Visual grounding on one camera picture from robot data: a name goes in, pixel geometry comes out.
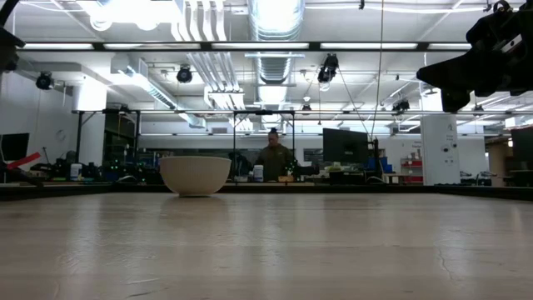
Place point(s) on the black computer monitor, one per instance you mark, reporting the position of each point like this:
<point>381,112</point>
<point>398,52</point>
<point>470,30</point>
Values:
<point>522,146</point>
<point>345,146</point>
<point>14,146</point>

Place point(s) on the standing person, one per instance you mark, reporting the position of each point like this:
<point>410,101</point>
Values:
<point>275,160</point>

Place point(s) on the black hanging camera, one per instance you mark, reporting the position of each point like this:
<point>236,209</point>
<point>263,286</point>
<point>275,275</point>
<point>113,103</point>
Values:
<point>43,81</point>
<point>184,75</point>
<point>328,68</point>

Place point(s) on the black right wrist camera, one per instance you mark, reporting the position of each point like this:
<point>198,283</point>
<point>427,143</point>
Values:
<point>499,29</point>

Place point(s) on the red bar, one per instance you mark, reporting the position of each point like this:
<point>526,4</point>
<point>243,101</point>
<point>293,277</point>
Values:
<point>24,160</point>

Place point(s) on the black metal table frame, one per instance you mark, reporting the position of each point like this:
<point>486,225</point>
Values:
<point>266,46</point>

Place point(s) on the silver ventilation duct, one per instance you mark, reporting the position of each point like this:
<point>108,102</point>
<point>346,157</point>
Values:
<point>272,37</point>

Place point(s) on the white ribbed bowl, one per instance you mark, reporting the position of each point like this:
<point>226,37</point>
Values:
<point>195,175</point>

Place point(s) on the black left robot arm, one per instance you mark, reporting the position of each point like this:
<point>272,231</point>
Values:
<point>8,46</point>

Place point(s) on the white plastic canister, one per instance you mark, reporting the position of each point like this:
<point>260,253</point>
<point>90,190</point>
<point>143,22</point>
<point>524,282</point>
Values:
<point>258,173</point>
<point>76,172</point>

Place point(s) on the white column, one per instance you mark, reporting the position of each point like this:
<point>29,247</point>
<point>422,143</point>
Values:
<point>439,150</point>

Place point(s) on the red shelf unit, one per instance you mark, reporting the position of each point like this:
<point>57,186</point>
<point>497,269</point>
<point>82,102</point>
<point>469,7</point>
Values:
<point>412,171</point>

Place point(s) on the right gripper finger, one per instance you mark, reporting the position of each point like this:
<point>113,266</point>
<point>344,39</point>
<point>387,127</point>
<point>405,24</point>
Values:
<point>454,73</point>

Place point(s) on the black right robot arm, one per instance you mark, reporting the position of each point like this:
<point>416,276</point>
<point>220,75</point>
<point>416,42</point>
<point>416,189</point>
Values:
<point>524,75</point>

